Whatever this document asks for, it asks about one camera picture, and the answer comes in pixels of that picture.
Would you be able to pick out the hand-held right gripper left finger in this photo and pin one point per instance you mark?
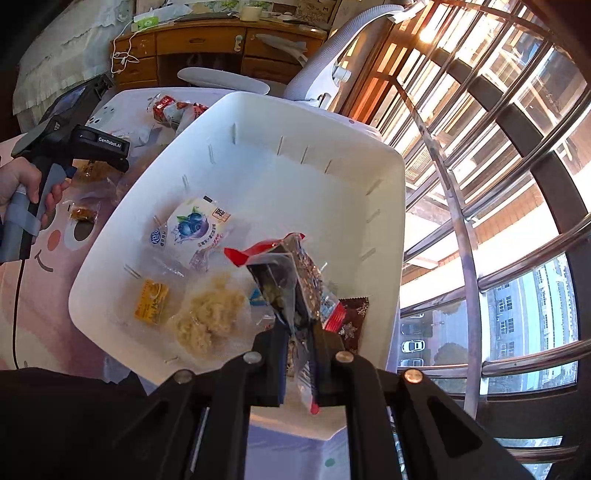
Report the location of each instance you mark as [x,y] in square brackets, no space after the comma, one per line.
[270,369]

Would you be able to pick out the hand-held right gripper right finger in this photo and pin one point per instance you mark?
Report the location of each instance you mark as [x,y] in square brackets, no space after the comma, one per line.
[330,369]

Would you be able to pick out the brown snowflake packet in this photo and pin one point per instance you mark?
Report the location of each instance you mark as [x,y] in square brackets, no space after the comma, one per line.
[354,323]

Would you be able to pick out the pale crispy clump packet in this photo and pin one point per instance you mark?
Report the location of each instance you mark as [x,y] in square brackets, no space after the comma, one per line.
[210,314]

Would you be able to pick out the nut bar packet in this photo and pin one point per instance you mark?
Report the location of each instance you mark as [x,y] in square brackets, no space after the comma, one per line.
[304,272]

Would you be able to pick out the small yellow packet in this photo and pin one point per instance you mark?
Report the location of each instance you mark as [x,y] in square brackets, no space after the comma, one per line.
[151,301]

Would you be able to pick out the white plastic bin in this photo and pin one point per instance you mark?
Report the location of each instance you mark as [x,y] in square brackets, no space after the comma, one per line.
[300,194]

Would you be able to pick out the person's left hand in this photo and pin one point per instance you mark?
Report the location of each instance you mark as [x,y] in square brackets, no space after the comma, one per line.
[21,182]

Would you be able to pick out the blue candy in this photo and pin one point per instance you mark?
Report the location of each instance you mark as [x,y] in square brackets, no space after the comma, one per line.
[257,299]

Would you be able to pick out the small amber candy packet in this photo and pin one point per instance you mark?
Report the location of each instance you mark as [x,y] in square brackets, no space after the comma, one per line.
[84,214]

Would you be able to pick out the white lace cloth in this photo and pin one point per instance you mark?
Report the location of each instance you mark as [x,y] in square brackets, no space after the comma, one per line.
[60,50]

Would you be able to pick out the white red printed packet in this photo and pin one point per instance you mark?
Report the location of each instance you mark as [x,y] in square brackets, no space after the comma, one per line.
[189,115]

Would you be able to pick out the green tissue box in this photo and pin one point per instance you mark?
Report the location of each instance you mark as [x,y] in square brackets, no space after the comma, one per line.
[147,21]

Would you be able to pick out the blueberry print packet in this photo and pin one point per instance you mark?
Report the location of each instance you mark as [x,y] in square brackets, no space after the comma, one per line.
[194,228]

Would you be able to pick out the wooden desk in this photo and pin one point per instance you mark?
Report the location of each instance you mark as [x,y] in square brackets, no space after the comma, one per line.
[194,41]

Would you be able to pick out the dark keyboard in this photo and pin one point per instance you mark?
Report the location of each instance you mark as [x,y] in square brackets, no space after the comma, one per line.
[205,18]

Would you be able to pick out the white cup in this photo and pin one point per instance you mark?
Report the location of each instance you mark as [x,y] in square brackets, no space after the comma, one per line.
[250,13]

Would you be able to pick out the person's dark clothing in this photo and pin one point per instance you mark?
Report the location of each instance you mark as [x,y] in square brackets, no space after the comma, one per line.
[60,424]

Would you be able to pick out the grey office chair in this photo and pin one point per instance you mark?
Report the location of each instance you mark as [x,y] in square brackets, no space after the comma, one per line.
[318,69]

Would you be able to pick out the patterned storage box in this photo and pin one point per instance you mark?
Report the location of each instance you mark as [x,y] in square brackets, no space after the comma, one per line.
[317,10]

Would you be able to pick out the metal window grille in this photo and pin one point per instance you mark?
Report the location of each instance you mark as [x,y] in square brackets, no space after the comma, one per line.
[508,138]

